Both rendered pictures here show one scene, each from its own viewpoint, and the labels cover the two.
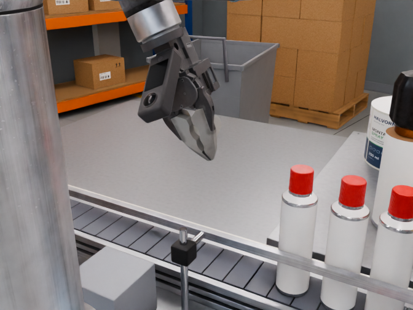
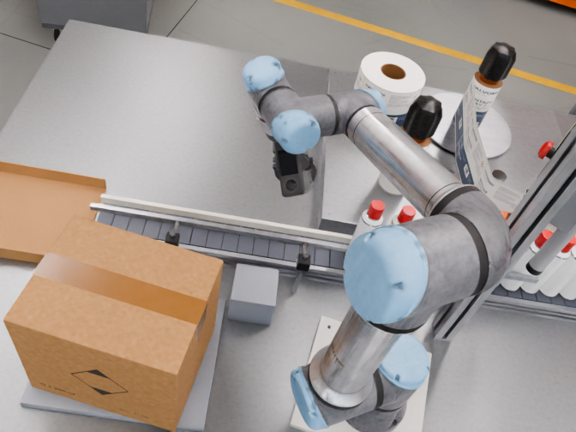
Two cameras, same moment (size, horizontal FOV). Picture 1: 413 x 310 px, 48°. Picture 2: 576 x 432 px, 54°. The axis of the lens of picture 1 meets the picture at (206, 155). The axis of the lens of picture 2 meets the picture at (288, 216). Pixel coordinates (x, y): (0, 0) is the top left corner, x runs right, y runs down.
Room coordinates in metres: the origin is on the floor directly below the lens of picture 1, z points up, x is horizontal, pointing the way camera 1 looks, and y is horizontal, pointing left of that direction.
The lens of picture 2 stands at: (-0.01, 0.54, 2.00)
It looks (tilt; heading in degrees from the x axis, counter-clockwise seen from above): 49 degrees down; 324
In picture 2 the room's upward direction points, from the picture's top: 15 degrees clockwise
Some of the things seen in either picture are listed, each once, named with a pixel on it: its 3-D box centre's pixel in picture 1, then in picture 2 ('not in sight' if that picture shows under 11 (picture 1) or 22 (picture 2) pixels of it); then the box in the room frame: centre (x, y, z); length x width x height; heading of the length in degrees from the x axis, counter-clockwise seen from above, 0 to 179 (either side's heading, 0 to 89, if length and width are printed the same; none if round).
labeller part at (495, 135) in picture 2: not in sight; (464, 124); (0.94, -0.74, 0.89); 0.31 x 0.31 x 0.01
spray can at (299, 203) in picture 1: (297, 230); (365, 232); (0.59, -0.14, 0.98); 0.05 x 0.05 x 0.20
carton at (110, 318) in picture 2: not in sight; (124, 325); (0.54, 0.45, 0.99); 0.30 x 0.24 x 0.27; 51
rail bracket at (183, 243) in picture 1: (190, 267); (300, 265); (0.60, 0.02, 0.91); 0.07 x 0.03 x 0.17; 150
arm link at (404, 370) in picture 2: not in sight; (391, 369); (0.27, 0.00, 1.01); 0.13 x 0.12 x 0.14; 88
